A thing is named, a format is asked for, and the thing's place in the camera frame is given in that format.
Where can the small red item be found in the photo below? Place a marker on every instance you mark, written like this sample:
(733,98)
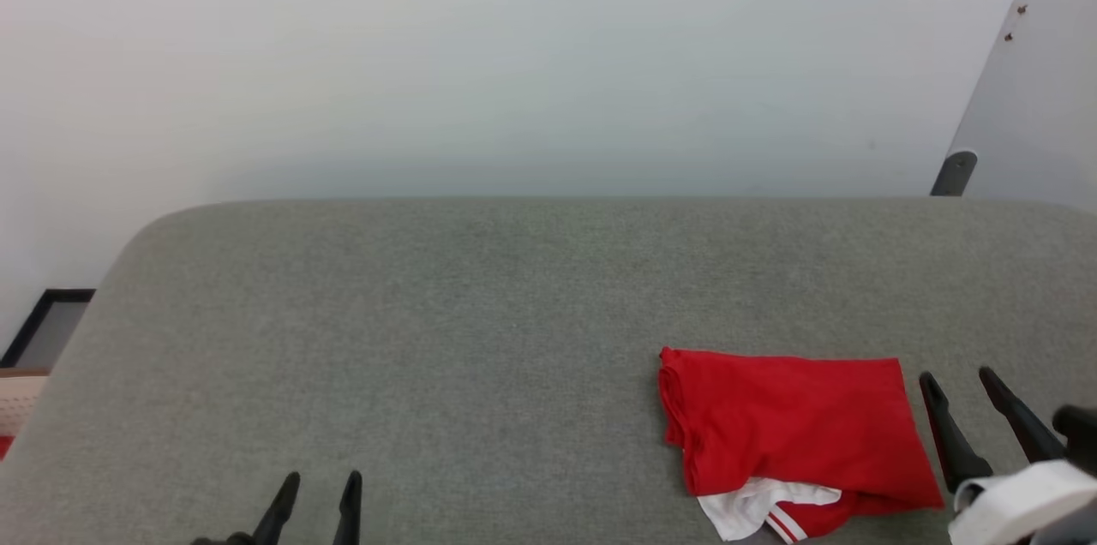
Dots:
(4,446)

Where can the red and white basketball jersey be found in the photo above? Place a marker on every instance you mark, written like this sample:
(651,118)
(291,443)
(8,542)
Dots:
(788,425)

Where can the beige perforated basket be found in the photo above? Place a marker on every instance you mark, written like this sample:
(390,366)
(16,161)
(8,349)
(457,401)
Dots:
(19,401)

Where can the dark grey panel bracket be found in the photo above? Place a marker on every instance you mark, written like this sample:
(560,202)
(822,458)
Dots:
(953,175)

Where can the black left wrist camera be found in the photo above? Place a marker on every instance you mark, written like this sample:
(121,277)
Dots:
(223,540)

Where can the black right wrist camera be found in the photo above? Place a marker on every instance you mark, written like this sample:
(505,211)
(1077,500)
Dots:
(1082,434)

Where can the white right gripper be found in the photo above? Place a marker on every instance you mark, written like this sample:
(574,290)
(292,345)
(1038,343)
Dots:
(1020,506)

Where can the grey fabric sofa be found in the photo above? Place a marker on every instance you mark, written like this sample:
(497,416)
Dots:
(428,339)

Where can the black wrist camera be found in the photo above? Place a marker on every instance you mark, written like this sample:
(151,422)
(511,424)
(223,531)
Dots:
(223,540)
(1082,434)

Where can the black framed floor panel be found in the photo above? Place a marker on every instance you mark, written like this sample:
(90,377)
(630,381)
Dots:
(47,326)

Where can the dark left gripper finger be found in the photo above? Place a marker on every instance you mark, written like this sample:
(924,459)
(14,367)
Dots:
(349,515)
(276,519)

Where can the light grey partition panel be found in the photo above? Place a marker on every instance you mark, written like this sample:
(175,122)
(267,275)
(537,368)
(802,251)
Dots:
(1046,82)

